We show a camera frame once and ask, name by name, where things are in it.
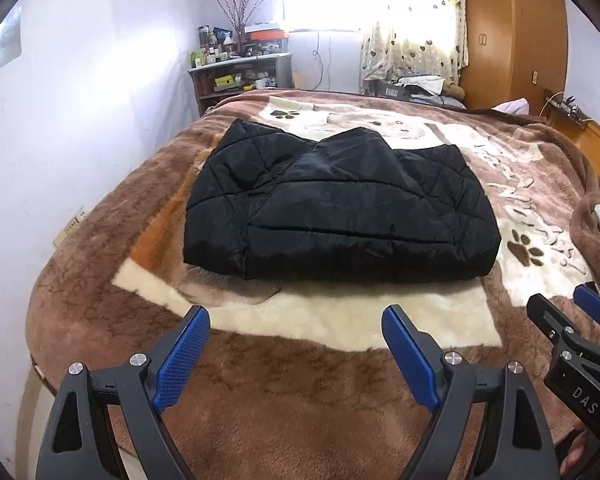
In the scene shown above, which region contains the black puffer hooded jacket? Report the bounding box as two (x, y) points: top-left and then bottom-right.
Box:
(183, 119), (501, 283)

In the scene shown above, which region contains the person right hand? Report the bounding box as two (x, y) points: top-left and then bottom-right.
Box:
(560, 419), (588, 477)

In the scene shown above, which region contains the pink white cloth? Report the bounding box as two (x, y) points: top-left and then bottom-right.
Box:
(492, 98), (530, 115)

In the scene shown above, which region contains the brown plush dog blanket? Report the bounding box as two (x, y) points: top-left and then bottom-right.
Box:
(27, 90), (600, 479)

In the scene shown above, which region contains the brown teddy bear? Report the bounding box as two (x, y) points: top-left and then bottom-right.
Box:
(441, 79), (466, 102)

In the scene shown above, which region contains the black box with papers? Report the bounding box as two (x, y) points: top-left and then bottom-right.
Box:
(365, 75), (466, 110)

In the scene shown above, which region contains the wooden wardrobe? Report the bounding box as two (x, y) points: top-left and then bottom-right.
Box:
(460, 0), (568, 115)

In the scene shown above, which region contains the heart pattern cream curtain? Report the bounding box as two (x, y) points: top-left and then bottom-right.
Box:
(360, 0), (469, 87)

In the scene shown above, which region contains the orange white box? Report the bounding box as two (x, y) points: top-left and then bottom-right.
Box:
(245, 24), (289, 55)

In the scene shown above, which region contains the dried branch bouquet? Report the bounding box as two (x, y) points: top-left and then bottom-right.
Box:
(215, 0), (265, 53)

